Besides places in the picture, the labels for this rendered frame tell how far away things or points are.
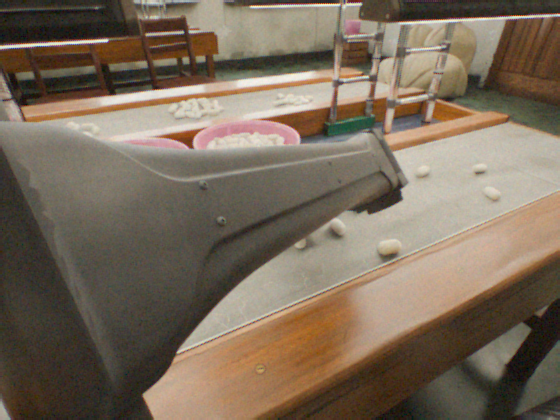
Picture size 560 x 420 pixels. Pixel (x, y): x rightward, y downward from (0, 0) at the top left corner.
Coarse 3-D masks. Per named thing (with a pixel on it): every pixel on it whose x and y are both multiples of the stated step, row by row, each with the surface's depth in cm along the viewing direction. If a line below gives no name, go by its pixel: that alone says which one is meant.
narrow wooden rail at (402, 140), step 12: (456, 120) 95; (468, 120) 95; (480, 120) 95; (492, 120) 96; (504, 120) 99; (408, 132) 87; (420, 132) 87; (432, 132) 87; (444, 132) 88; (456, 132) 91; (468, 132) 93; (396, 144) 82; (408, 144) 84; (420, 144) 86
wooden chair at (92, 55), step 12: (24, 48) 212; (36, 60) 218; (48, 60) 221; (60, 60) 224; (72, 60) 226; (84, 60) 229; (96, 60) 230; (36, 72) 219; (96, 72) 232; (48, 96) 226; (60, 96) 227; (72, 96) 227; (84, 96) 228; (96, 96) 227
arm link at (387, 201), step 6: (360, 132) 35; (396, 192) 35; (384, 198) 35; (390, 198) 35; (396, 198) 35; (402, 198) 35; (372, 204) 36; (378, 204) 35; (384, 204) 35; (390, 204) 35; (360, 210) 38; (366, 210) 38; (372, 210) 37; (378, 210) 36
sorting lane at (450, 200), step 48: (432, 144) 87; (480, 144) 87; (528, 144) 87; (432, 192) 67; (480, 192) 67; (528, 192) 67; (336, 240) 54; (384, 240) 54; (432, 240) 54; (240, 288) 45; (288, 288) 45; (192, 336) 39
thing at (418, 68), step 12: (408, 60) 301; (420, 60) 291; (432, 60) 287; (456, 60) 286; (408, 72) 295; (420, 72) 286; (432, 72) 281; (444, 72) 279; (456, 72) 282; (408, 84) 293; (420, 84) 286; (444, 84) 283; (456, 84) 291; (444, 96) 292; (456, 96) 300
